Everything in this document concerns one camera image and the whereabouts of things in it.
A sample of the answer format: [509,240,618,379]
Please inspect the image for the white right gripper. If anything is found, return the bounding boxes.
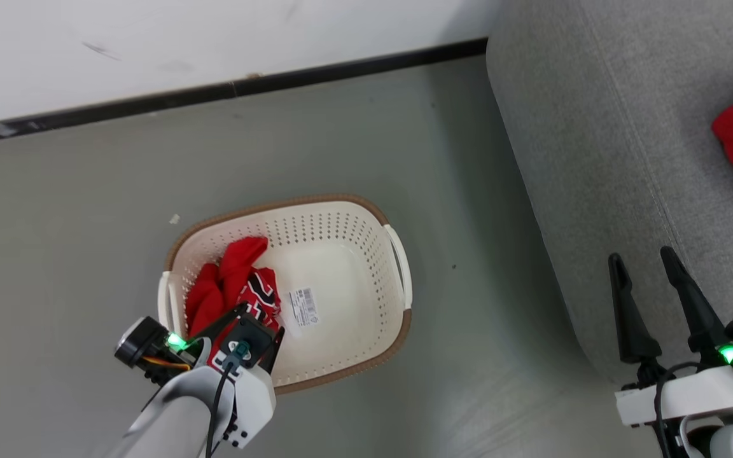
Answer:
[608,246,733,428]

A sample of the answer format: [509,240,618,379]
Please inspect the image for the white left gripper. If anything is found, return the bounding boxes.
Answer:
[188,304,286,450]

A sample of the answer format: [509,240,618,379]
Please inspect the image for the grey fabric sofa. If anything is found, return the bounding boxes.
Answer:
[485,0,733,390]

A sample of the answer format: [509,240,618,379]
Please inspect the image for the white barcode label sticker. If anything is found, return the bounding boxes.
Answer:
[288,288,320,328]

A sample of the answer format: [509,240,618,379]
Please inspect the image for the cream perforated laundry basket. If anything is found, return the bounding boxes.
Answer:
[157,193,414,395]

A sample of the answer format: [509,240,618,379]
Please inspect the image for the black baseboard strip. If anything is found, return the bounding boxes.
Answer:
[0,37,488,147]

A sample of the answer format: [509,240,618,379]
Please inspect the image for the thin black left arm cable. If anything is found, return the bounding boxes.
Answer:
[204,343,249,458]

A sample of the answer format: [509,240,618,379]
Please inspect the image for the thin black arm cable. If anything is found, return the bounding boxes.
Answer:
[204,343,249,458]
[653,361,701,458]

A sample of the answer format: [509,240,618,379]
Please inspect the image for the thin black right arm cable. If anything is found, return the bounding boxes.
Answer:
[653,361,701,458]

